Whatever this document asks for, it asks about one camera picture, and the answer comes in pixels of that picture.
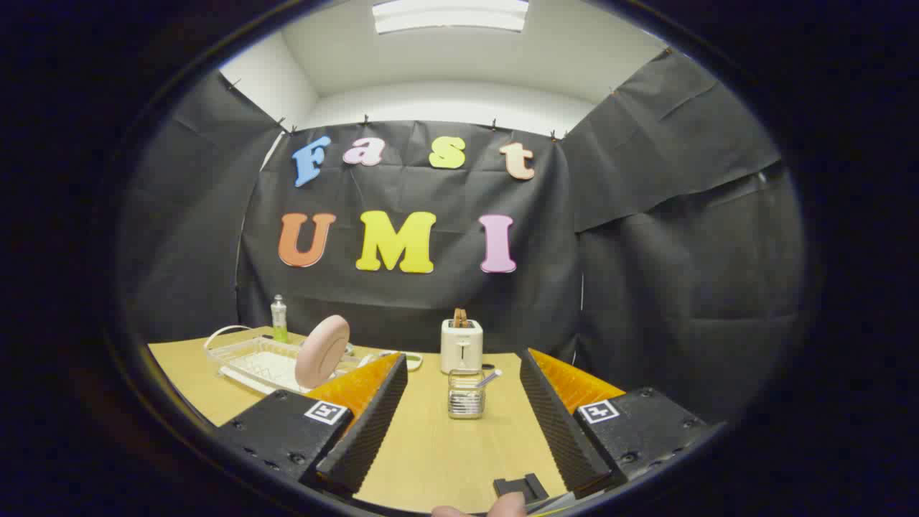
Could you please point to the white toaster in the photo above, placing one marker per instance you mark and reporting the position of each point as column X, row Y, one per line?
column 461, row 348

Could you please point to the white sectioned dish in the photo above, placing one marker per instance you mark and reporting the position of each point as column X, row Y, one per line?
column 414, row 361

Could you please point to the black backdrop cloth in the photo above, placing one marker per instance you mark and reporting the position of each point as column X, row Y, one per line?
column 431, row 294

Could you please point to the white drip tray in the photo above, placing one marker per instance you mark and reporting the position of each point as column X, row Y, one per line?
column 266, row 366

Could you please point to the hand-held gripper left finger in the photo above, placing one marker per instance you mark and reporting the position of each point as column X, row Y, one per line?
column 373, row 424

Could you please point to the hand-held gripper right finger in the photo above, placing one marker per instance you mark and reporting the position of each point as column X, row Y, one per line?
column 556, row 424

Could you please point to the pink plate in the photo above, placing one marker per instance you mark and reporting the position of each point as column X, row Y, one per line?
column 323, row 352

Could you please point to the clear bottle with green liquid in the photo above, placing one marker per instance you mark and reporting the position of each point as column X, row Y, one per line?
column 279, row 316

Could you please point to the ceiling light panel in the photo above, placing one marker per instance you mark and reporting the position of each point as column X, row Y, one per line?
column 450, row 14

